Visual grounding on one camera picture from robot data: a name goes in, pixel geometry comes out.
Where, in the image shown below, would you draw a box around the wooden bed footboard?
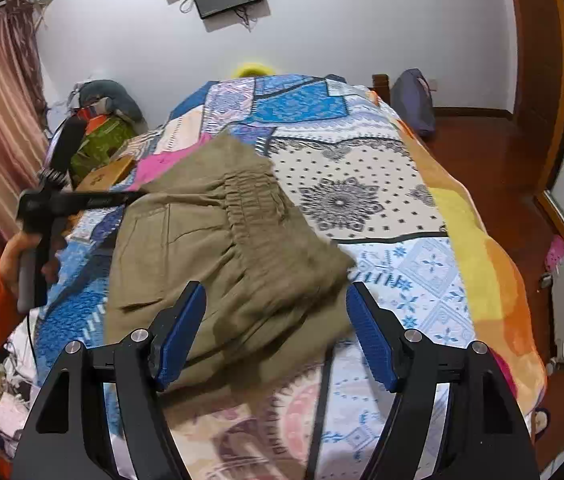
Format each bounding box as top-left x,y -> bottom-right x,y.
372,74 -> 392,106

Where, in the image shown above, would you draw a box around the person's left hand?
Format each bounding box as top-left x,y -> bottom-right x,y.
0,232 -> 65,295

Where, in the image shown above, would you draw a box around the orange box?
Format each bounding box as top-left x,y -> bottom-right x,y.
84,115 -> 113,134

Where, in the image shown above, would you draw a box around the patchwork bed blanket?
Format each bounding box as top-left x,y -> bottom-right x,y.
32,74 -> 548,480

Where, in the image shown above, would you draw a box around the wooden lap desk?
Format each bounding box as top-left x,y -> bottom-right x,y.
79,155 -> 135,193

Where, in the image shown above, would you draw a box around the pink garment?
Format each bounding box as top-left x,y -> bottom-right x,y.
134,132 -> 213,186

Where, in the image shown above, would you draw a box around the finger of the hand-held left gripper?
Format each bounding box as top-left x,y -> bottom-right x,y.
38,117 -> 88,184
59,190 -> 146,215

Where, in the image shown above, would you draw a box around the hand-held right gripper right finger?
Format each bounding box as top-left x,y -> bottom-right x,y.
346,281 -> 538,480

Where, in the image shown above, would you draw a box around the grey backpack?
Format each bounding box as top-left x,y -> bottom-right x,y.
391,68 -> 437,138

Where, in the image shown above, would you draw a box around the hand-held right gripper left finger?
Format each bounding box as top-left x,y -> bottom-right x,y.
12,280 -> 208,480

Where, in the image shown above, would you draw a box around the pink slippers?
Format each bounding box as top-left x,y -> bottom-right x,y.
544,235 -> 564,274

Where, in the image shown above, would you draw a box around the yellow foam tube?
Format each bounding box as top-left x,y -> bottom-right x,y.
234,61 -> 275,79

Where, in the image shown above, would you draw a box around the wooden door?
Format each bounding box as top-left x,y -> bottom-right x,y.
504,0 -> 564,133

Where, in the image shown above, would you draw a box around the grey plush pillow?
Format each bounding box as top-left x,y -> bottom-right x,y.
74,80 -> 143,121

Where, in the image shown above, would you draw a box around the green patterned bag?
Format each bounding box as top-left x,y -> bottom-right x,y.
69,117 -> 138,186

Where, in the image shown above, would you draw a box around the black monitor cables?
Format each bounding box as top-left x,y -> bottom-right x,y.
234,5 -> 258,29

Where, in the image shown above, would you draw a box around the khaki pants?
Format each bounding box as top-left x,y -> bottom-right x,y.
104,136 -> 358,393

